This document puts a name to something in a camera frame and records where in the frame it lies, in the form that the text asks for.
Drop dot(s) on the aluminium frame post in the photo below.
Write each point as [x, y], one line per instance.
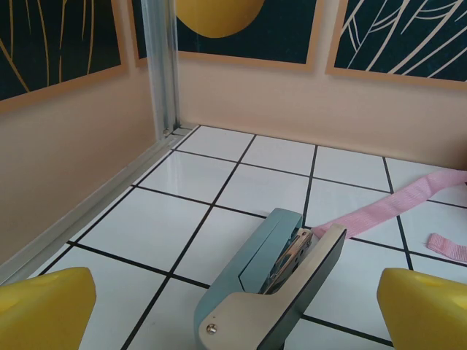
[160, 54]

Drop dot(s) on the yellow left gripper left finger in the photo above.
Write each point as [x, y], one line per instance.
[44, 313]

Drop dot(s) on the aluminium side rail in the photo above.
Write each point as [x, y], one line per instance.
[91, 204]

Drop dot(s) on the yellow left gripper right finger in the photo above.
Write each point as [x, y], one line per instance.
[427, 317]

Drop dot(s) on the pink backpack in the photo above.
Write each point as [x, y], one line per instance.
[383, 208]

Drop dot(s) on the wall panel gold oval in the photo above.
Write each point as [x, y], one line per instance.
[255, 29]

